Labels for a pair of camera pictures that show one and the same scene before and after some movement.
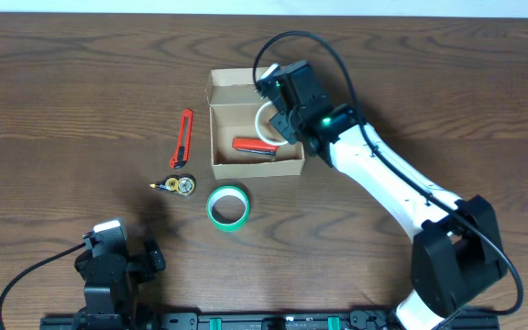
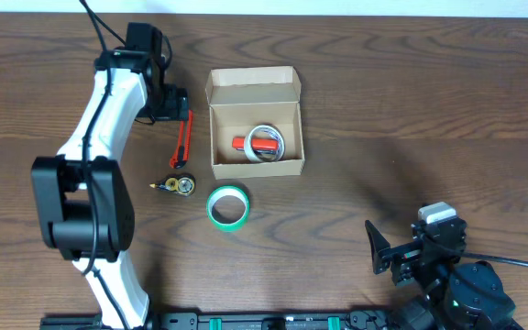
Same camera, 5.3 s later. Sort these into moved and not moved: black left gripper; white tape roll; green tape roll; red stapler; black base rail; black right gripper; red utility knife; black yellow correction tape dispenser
Moved: black left gripper; white tape roll; black right gripper
Not moved: green tape roll; red stapler; black base rail; red utility knife; black yellow correction tape dispenser
